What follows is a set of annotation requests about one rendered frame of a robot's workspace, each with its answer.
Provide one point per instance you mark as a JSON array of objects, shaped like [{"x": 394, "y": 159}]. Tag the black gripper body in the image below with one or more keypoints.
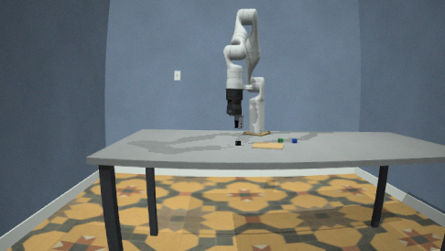
[{"x": 234, "y": 95}]

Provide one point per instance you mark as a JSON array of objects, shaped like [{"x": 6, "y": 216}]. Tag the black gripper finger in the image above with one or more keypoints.
[
  {"x": 241, "y": 121},
  {"x": 236, "y": 119}
]

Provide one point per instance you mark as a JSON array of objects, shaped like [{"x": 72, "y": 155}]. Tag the tan square mat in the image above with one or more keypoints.
[{"x": 268, "y": 145}]

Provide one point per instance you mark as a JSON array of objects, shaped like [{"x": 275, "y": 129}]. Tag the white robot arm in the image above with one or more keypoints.
[{"x": 249, "y": 50}]

